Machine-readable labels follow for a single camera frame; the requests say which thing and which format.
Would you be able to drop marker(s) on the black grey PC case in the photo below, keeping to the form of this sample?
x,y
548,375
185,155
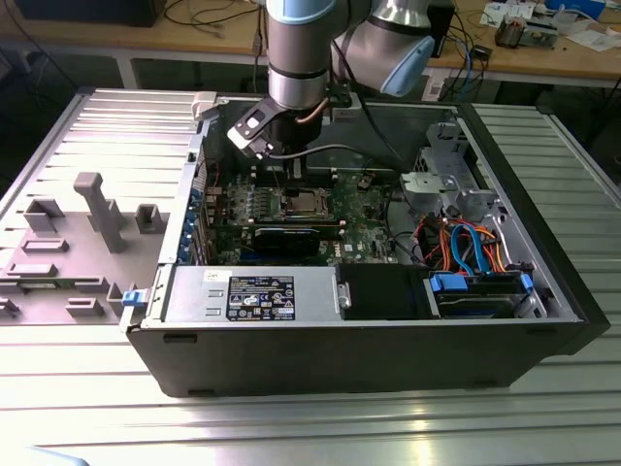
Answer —
x,y
339,359

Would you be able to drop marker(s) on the black white wrist camera box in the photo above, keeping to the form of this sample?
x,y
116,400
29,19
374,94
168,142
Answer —
x,y
252,128

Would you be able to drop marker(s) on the green circuit board device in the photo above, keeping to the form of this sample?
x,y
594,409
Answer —
x,y
538,36

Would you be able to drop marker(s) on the perforated metal drive cage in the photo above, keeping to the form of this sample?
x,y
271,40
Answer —
x,y
427,184

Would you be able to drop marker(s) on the dark flat box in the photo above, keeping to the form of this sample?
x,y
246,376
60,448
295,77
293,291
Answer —
x,y
97,12

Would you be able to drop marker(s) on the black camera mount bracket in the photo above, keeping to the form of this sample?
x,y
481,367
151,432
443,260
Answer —
x,y
339,94

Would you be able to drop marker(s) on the black graphics card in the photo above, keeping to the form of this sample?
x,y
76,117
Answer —
x,y
286,240

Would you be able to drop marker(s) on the small black box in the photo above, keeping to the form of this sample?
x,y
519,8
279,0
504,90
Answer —
x,y
481,52

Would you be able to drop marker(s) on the CPU socket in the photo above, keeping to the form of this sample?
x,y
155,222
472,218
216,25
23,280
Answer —
x,y
278,214

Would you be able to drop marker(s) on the grey power supply unit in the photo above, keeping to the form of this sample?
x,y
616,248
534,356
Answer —
x,y
194,291

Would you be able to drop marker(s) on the green motherboard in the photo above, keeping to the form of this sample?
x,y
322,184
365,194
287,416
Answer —
x,y
359,213

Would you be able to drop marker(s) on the tall black device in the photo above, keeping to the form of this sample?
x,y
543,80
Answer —
x,y
444,29

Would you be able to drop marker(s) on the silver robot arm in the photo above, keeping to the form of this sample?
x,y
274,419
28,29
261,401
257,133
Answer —
x,y
296,48

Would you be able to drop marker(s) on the grey parts rack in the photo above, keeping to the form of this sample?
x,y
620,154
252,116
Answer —
x,y
87,262

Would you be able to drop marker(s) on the white paper sheets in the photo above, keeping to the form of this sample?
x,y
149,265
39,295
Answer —
x,y
594,40

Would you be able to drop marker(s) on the small copper wound transformer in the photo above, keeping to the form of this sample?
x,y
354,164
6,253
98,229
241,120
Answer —
x,y
508,34

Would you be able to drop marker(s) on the black plastic shroud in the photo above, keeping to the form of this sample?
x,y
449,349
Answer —
x,y
378,291

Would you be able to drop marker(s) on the silver topped CPU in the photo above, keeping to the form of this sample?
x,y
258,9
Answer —
x,y
304,201

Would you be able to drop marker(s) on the hard disk in blue carrier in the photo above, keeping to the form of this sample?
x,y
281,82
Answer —
x,y
448,282

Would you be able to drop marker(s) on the wooden desk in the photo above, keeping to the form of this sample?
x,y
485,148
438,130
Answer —
x,y
194,39

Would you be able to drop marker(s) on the round silver coin battery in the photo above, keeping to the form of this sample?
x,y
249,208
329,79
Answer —
x,y
364,183

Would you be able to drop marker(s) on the blue case latch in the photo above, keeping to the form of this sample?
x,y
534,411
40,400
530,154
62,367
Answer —
x,y
133,298

